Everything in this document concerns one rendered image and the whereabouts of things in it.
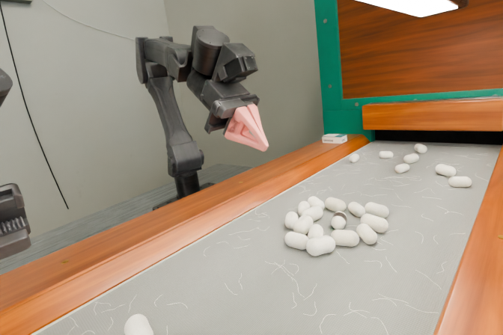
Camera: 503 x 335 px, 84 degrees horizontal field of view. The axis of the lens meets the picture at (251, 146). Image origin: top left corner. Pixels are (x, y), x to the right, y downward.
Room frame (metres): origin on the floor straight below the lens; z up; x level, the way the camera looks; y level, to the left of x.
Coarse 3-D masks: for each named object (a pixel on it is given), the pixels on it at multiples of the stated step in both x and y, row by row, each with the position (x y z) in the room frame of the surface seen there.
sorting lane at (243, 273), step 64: (320, 192) 0.50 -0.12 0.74; (384, 192) 0.46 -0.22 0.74; (448, 192) 0.43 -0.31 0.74; (192, 256) 0.34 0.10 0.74; (256, 256) 0.32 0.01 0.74; (320, 256) 0.31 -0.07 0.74; (384, 256) 0.29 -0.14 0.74; (448, 256) 0.27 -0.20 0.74; (64, 320) 0.26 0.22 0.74; (192, 320) 0.23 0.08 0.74; (256, 320) 0.22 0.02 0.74; (320, 320) 0.21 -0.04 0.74; (384, 320) 0.21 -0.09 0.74
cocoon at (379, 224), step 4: (364, 216) 0.35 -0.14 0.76; (368, 216) 0.35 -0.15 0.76; (372, 216) 0.35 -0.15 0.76; (376, 216) 0.35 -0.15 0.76; (360, 220) 0.36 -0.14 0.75; (364, 220) 0.35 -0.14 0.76; (368, 220) 0.35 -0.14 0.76; (372, 220) 0.34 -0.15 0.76; (376, 220) 0.34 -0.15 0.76; (380, 220) 0.34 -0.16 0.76; (384, 220) 0.34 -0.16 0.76; (368, 224) 0.34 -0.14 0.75; (372, 224) 0.34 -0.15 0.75; (376, 224) 0.34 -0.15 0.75; (380, 224) 0.33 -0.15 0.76; (384, 224) 0.33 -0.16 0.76; (372, 228) 0.34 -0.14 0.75; (376, 228) 0.34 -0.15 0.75; (380, 228) 0.33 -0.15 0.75; (384, 228) 0.33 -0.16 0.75; (380, 232) 0.33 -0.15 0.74
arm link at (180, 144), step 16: (160, 64) 0.80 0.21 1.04; (160, 80) 0.78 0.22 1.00; (160, 96) 0.76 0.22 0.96; (160, 112) 0.76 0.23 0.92; (176, 112) 0.75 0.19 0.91; (176, 128) 0.73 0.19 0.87; (176, 144) 0.71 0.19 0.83; (192, 144) 0.72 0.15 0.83; (176, 160) 0.68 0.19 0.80; (192, 160) 0.70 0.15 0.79
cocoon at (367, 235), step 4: (360, 224) 0.34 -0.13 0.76; (364, 224) 0.33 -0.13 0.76; (356, 228) 0.34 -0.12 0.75; (360, 228) 0.33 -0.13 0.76; (364, 228) 0.33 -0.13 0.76; (368, 228) 0.32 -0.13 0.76; (356, 232) 0.34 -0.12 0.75; (360, 232) 0.33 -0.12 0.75; (364, 232) 0.32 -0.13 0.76; (368, 232) 0.32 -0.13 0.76; (372, 232) 0.32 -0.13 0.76; (360, 236) 0.33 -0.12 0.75; (364, 236) 0.32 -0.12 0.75; (368, 236) 0.31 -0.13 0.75; (372, 236) 0.31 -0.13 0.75; (376, 236) 0.31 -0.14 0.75; (364, 240) 0.32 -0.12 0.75; (368, 240) 0.31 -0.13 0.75; (372, 240) 0.31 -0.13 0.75; (376, 240) 0.31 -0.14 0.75; (368, 244) 0.31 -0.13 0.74
